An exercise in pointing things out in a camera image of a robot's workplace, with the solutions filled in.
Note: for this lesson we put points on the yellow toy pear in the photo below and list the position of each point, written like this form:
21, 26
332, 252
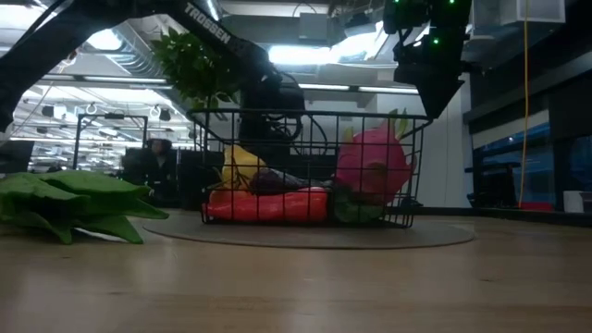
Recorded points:
240, 168

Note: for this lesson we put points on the orange toy carrot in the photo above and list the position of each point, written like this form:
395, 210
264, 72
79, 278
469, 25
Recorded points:
277, 205

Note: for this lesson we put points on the purple toy eggplant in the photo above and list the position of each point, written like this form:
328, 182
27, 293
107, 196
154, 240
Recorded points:
282, 180

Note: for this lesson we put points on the potted green plant black pot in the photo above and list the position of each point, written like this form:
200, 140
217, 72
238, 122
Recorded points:
194, 69

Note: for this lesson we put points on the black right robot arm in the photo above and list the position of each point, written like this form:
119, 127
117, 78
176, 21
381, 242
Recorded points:
430, 23

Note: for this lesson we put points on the dark green toy cucumber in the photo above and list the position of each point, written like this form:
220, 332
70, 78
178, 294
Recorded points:
356, 212

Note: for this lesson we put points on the round grey mat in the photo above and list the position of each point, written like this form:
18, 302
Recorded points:
300, 236

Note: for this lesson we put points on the black metal rack frame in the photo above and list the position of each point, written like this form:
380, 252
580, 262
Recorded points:
111, 118

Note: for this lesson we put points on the person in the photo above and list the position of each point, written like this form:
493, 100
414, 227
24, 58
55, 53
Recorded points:
159, 171

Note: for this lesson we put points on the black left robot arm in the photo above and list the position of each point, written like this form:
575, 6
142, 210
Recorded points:
46, 41

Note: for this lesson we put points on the pink toy dragon fruit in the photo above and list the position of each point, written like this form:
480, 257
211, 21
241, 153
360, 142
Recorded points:
374, 162

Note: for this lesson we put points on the dark monitor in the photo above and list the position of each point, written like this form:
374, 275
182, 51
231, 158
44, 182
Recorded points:
16, 157

